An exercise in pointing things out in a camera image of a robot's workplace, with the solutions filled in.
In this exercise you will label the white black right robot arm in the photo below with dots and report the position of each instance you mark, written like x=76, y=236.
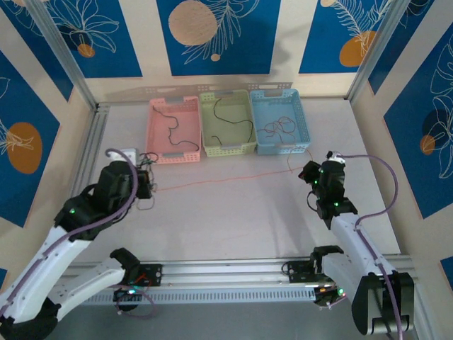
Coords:
x=354, y=241

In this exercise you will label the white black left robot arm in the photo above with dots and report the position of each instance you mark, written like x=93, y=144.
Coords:
x=42, y=265

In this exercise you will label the pink perforated plastic basket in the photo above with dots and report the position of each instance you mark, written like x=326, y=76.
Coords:
x=155, y=141

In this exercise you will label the blue perforated plastic basket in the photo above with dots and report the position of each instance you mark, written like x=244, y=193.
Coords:
x=276, y=106

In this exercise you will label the green perforated plastic basket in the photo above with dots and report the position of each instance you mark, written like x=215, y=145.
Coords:
x=233, y=106

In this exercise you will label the aluminium table side rail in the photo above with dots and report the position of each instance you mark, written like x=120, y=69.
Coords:
x=90, y=148

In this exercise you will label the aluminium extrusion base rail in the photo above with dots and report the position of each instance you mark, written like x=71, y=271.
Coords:
x=219, y=269

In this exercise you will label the aluminium frame post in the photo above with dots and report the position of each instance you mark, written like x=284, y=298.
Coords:
x=421, y=311
x=375, y=46
x=63, y=53

